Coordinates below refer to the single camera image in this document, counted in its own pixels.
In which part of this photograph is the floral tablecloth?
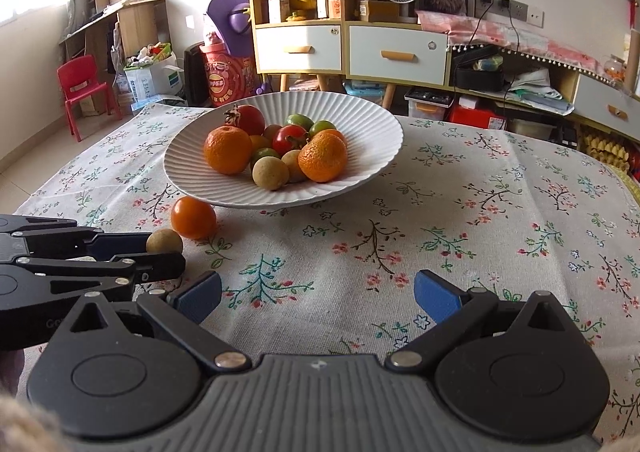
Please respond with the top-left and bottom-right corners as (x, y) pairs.
(14, 100), (640, 442)

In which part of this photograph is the red plastic chair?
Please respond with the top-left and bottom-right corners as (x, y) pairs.
(56, 54), (122, 142)

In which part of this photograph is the white wooden cabinet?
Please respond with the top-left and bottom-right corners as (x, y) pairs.
(250, 0), (450, 107)

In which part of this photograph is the dark green tomato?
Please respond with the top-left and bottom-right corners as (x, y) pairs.
(286, 114), (314, 131)

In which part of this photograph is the red box under cabinet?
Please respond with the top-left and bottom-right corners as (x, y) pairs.
(448, 105), (506, 130)

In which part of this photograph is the white storage box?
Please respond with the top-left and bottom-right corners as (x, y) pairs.
(125, 53), (183, 100)

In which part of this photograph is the light green tomato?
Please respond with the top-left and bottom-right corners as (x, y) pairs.
(308, 120), (336, 138)

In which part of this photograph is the purple toy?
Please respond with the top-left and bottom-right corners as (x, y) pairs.
(206, 0), (254, 57)

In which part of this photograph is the red tomato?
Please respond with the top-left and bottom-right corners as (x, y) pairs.
(224, 104), (266, 135)
(271, 125), (308, 156)

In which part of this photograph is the large orange front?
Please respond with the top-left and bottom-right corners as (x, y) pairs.
(203, 126), (253, 175)

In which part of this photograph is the white ribbed plate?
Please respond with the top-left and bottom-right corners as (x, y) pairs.
(164, 91), (404, 209)

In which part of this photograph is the wooden desk left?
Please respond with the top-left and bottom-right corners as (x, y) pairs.
(58, 0), (170, 78)

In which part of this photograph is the low side cabinet right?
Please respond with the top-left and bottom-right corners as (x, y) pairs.
(442, 42), (639, 142)

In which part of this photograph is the orange tomato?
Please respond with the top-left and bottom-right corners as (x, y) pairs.
(262, 123), (281, 141)
(170, 196), (217, 241)

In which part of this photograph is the red printed bucket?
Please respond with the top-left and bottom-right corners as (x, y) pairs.
(200, 32), (260, 107)

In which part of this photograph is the small yellow tomato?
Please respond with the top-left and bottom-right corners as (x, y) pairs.
(250, 135), (271, 152)

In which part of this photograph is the brown longan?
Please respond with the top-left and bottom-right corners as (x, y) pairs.
(281, 149), (307, 183)
(145, 229), (183, 253)
(252, 156), (290, 191)

